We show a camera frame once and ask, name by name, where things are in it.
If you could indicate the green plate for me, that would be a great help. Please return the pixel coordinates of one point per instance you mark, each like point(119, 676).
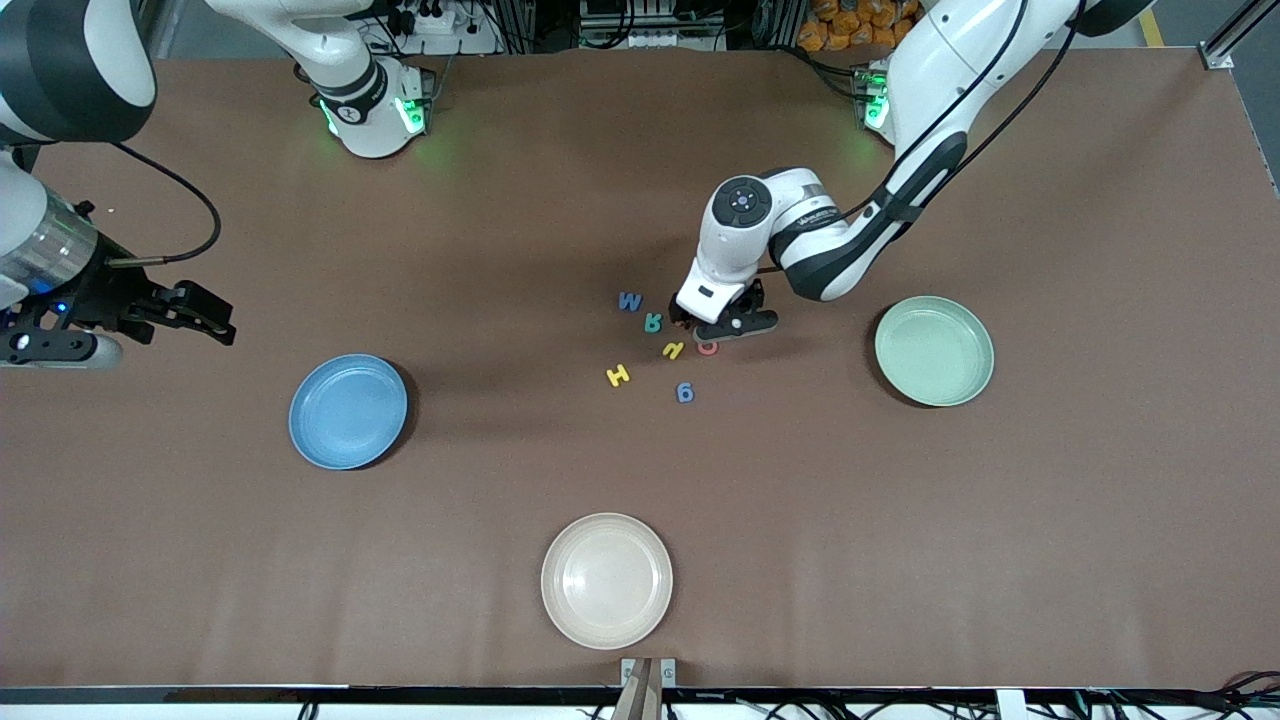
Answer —
point(935, 350)

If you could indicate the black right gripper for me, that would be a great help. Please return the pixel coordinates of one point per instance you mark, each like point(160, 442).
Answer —
point(103, 293)

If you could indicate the teal uppercase letter R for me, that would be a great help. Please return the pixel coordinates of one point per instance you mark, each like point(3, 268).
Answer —
point(652, 322)

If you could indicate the blue plate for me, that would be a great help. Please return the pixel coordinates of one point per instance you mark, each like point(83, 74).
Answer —
point(348, 412)

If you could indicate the beige plate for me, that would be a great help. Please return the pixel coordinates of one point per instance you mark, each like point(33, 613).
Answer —
point(607, 580)

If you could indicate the yellow uppercase letter H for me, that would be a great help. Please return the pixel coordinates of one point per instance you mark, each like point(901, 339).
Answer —
point(619, 376)

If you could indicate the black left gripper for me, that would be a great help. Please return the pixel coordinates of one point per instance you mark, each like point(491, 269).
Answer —
point(676, 312)

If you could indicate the blue lowercase letter g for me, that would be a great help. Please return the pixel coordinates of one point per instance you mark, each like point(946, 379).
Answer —
point(679, 392)

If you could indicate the aluminium frame profile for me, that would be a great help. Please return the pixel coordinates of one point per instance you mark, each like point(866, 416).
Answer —
point(1218, 57)

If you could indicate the yellow lowercase foam letter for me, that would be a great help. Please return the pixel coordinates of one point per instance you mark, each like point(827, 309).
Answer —
point(672, 347)

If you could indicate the blue uppercase letter M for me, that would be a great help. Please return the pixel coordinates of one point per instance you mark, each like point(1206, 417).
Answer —
point(629, 301)

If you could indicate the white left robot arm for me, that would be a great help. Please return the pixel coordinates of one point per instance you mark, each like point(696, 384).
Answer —
point(740, 250)

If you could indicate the white power strip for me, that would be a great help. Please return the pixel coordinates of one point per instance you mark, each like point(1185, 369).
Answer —
point(440, 40)

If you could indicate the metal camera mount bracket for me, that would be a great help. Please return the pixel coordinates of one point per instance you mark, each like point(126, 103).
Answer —
point(650, 690)

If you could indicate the orange packet pile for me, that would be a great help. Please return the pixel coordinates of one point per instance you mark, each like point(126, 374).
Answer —
point(840, 25)

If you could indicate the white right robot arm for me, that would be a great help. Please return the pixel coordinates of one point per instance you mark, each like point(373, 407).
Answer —
point(365, 100)

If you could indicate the brown table mat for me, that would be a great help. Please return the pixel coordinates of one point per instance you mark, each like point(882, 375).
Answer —
point(600, 150)

